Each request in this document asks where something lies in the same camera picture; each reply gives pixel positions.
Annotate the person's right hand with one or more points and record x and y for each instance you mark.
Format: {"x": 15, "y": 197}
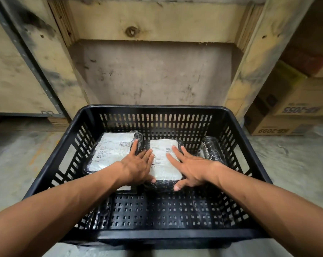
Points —
{"x": 198, "y": 171}

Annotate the person's left hand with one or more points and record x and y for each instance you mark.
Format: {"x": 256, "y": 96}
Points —
{"x": 136, "y": 168}

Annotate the person's left thumb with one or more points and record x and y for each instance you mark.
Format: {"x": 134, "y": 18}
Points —
{"x": 150, "y": 179}

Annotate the person's left middle finger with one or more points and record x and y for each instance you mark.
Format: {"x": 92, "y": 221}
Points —
{"x": 147, "y": 156}

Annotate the person's left little finger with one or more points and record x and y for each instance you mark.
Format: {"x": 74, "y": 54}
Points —
{"x": 134, "y": 147}

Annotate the person's right middle finger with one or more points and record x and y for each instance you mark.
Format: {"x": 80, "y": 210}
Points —
{"x": 180, "y": 155}

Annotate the person's right thumb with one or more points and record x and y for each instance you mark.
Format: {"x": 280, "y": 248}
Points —
{"x": 179, "y": 186}

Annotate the small black-wrapped parcel white label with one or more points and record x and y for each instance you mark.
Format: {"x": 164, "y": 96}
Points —
{"x": 162, "y": 168}

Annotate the person's left forearm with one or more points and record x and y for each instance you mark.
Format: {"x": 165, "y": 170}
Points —
{"x": 57, "y": 208}

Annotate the person's right forearm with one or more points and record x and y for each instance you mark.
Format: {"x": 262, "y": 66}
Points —
{"x": 271, "y": 208}

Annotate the large black-wrapped parcel white label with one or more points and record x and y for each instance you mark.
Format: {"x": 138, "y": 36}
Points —
{"x": 110, "y": 152}

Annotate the black plastic vented crate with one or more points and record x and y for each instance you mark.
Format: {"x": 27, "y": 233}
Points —
{"x": 156, "y": 211}

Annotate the black-wrapped parcel standing edgewise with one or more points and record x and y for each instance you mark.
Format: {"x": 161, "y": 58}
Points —
{"x": 212, "y": 149}

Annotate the low brown cardboard box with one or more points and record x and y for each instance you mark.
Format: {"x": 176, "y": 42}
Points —
{"x": 279, "y": 125}

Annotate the brown cardboard box yellow-green side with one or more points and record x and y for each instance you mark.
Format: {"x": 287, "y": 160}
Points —
{"x": 297, "y": 98}

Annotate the plywood crate panel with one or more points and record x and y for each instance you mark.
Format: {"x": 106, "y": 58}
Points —
{"x": 9, "y": 77}

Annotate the cardboard box red side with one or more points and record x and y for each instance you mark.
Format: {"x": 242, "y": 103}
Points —
{"x": 306, "y": 61}

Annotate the large wooden plywood frame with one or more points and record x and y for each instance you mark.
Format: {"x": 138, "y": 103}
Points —
{"x": 156, "y": 24}

